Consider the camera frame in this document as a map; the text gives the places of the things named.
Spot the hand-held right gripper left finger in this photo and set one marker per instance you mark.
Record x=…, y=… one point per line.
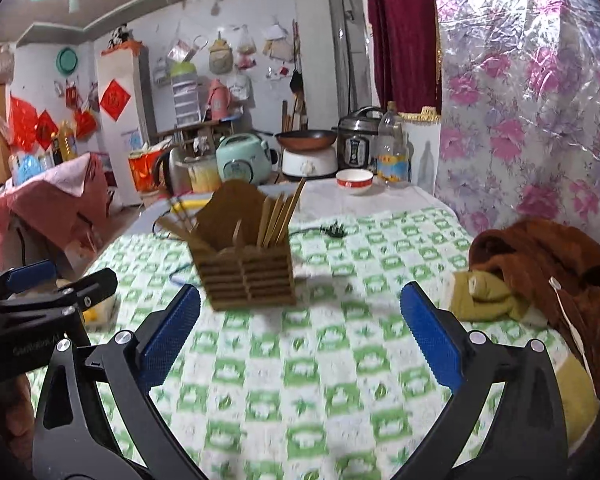
x=172, y=340

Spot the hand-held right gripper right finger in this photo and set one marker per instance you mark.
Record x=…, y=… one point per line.
x=430, y=340

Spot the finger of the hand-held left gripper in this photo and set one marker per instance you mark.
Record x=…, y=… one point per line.
x=95, y=287
x=30, y=275

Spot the brown wooden chopstick holder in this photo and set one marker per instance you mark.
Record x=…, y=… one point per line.
x=250, y=280

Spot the bundle of wooden chopsticks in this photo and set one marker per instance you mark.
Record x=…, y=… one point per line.
x=280, y=220

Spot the person's left hand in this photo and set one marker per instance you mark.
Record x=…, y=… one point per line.
x=17, y=407

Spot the yellow tissue pack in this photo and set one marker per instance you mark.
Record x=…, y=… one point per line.
x=100, y=316

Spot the pink cloth cover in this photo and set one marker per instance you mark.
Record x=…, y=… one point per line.
x=55, y=195

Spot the blue plastic item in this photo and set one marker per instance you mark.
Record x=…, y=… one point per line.
x=27, y=167

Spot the green checked tablecloth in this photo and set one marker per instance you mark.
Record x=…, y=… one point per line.
x=305, y=360

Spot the red gift box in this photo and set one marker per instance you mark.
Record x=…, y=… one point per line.
x=142, y=170

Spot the yellow electric pan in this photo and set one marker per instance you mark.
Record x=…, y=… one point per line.
x=195, y=203

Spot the brown fleece-lined jacket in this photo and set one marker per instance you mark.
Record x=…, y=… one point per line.
x=530, y=250

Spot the cooking oil bottle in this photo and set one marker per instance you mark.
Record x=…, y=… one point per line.
x=67, y=142

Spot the steel electric kettle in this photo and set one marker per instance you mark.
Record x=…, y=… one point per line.
x=172, y=170

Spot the red paper decoration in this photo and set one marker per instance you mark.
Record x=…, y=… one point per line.
x=22, y=120
x=82, y=122
x=46, y=130

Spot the steel cooking pot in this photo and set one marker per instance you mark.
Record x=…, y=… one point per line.
x=202, y=175

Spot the white refrigerator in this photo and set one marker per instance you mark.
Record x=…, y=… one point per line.
x=130, y=130

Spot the red and white bowl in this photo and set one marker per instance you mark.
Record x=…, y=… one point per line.
x=354, y=180

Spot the white cabinet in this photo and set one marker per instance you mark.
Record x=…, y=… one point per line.
x=422, y=160

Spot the clear plastic bottle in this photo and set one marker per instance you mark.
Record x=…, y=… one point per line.
x=392, y=160

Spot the red diamond paper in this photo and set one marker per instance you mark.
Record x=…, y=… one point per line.
x=115, y=100

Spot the mint green rice cooker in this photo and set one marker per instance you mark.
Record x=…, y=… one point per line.
x=240, y=160

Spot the black electric pressure cooker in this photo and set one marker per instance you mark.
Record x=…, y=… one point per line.
x=355, y=150

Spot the plastic drawer unit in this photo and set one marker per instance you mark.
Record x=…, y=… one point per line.
x=185, y=100

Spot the green plastic basin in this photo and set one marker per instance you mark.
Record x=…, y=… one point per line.
x=67, y=61

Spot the pink thermos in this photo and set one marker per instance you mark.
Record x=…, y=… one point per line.
x=219, y=102

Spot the gold fringed cloth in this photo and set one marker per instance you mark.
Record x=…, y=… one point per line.
x=422, y=116

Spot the brown frying pan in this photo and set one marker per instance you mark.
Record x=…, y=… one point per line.
x=305, y=139

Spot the white hanging bag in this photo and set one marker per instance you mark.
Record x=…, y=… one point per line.
x=240, y=87

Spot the panda plush toy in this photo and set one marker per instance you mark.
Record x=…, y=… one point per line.
x=120, y=37

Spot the clear hanging packet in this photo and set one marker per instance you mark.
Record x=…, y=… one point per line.
x=182, y=50

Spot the beige hanging bag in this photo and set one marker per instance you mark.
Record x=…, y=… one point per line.
x=220, y=55

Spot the floral plastic sheet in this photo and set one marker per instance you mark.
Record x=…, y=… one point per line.
x=520, y=85

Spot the hanging plastic bag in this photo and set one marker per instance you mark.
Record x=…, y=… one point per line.
x=245, y=47

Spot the black hanging utensil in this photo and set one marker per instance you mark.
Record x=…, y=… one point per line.
x=296, y=80

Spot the beige cloth bag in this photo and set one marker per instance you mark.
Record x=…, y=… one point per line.
x=280, y=47

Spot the dark red curtain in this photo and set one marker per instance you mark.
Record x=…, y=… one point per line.
x=402, y=35

